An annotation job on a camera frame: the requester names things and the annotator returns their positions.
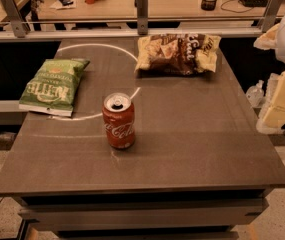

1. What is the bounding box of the red Coca-Cola can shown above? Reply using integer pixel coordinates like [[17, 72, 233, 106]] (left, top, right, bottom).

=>
[[102, 93, 135, 149]]

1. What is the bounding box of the clear sanitizer bottle left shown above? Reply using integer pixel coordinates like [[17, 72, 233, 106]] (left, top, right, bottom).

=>
[[246, 80, 264, 107]]

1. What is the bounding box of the black mesh cup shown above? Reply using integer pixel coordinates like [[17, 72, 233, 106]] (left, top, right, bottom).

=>
[[201, 0, 217, 11]]

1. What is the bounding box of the brown and cream snack bag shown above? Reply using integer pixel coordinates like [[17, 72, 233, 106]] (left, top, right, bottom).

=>
[[135, 34, 221, 76]]

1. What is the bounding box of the grey table drawer front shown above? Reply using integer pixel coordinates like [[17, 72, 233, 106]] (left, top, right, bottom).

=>
[[19, 198, 268, 231]]

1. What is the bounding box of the green potato chip bag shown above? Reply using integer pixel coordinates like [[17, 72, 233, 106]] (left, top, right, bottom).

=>
[[19, 58, 90, 117]]

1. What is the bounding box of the metal rail behind table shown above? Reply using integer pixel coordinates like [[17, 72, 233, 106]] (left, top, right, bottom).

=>
[[0, 27, 262, 42]]

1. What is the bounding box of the right metal bracket post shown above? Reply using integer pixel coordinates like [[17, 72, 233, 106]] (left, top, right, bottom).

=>
[[258, 0, 283, 33]]

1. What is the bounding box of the metal bracket post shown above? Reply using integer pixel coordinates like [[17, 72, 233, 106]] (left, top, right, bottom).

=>
[[135, 0, 148, 35], [258, 0, 283, 33], [0, 0, 29, 38]]

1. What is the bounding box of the black cable on desk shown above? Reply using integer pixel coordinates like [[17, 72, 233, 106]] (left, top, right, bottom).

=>
[[219, 0, 255, 14]]

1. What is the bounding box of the middle metal bracket post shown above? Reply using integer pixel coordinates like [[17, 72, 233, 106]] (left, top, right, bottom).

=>
[[135, 0, 148, 35]]

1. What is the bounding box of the left metal bracket post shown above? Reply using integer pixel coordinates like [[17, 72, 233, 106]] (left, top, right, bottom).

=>
[[0, 0, 29, 38]]

